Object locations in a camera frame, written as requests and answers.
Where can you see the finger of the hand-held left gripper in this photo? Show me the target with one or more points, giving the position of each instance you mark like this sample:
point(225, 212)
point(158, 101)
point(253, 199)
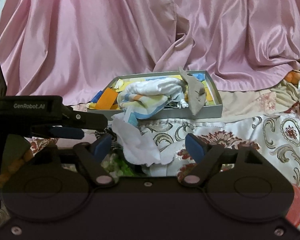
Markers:
point(90, 120)
point(65, 133)

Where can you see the striped towel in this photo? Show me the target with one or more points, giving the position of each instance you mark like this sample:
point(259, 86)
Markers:
point(142, 103)

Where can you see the floral printed blanket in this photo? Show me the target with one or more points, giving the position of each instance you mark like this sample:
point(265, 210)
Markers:
point(270, 140)

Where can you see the black white striped cloth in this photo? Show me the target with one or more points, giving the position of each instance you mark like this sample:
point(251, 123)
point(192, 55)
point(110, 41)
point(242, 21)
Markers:
point(103, 132)

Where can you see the pink satin curtain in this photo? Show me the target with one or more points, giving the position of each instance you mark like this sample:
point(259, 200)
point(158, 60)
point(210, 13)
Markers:
point(90, 42)

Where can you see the person's left hand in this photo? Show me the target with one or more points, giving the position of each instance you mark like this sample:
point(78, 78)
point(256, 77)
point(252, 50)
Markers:
point(27, 156)

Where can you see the beige blanket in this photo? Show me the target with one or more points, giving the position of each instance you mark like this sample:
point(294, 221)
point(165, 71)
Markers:
point(250, 102)

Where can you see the red lid metal jar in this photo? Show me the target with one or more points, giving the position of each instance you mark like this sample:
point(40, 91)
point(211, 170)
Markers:
point(298, 205)

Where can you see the white knitted cloth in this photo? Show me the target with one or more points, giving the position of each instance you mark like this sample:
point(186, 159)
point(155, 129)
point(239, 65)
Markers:
point(152, 86)

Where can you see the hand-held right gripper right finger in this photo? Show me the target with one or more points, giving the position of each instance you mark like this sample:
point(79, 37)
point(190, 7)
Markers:
point(195, 146)

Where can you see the orange plush toy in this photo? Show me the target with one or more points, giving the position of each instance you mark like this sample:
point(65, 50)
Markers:
point(293, 76)

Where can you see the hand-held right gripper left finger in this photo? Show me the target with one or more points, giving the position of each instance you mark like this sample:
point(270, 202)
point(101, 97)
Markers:
point(102, 145)

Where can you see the beige cloth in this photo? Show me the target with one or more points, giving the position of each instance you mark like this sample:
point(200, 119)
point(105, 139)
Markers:
point(196, 97)

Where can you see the grey cardboard box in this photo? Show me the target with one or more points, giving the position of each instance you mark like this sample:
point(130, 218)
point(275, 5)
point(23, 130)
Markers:
point(180, 113)

